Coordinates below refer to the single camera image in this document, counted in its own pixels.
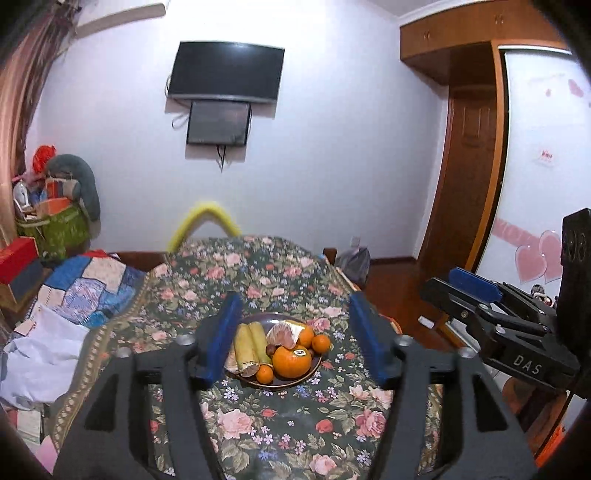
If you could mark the purple plate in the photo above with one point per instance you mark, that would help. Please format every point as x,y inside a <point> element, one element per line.
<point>295,383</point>

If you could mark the white air conditioner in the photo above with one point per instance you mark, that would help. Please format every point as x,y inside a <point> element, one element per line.
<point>124,18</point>

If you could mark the large orange with sticker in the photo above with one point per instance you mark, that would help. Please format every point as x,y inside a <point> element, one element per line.
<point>288,364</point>

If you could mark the grey backpack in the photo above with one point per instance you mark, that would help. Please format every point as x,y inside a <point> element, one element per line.
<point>355,265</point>

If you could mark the corn cob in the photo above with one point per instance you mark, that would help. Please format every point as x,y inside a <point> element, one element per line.
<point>242,346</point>
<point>262,341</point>

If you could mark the white cloth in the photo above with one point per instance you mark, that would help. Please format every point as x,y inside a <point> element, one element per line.
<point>41,360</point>

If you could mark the red bag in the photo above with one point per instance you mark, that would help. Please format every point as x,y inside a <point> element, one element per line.
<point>42,157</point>

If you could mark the wooden wardrobe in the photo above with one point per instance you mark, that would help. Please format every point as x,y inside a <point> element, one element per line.
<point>535,115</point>

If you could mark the small tangerine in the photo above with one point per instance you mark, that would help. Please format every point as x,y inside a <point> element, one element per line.
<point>321,344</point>
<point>264,374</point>

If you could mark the floral blanket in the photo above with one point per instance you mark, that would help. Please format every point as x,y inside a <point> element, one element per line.
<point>258,424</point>

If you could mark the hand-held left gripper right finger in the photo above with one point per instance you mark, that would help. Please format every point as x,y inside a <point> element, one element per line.
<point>369,337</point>

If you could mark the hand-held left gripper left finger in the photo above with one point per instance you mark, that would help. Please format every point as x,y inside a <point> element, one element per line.
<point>226,332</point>

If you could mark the small black monitor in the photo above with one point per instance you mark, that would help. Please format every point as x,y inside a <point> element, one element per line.
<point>219,122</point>

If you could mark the patchwork quilt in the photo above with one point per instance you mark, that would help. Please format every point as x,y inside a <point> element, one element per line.
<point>87,290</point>

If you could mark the small brown chestnut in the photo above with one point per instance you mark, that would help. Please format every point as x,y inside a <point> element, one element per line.
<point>271,350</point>

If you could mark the orange box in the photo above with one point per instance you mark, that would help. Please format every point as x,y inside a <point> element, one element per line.
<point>53,206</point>

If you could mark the black wall television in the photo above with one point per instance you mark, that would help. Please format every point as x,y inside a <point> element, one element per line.
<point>226,71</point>

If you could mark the wooden door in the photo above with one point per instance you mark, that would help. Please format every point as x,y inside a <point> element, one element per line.
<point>461,184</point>

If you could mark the red box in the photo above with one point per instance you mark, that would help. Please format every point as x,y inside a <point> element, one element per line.
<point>16,261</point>

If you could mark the wooden overhead cabinet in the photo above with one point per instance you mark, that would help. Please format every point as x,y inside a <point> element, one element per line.
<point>443,41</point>

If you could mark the pink curtain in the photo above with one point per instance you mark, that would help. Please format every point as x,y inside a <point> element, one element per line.
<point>18,115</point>

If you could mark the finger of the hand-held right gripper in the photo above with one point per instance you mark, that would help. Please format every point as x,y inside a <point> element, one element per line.
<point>475,281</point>
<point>461,302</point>

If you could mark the peeled pomelo piece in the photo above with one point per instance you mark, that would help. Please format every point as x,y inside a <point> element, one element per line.
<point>284,334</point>

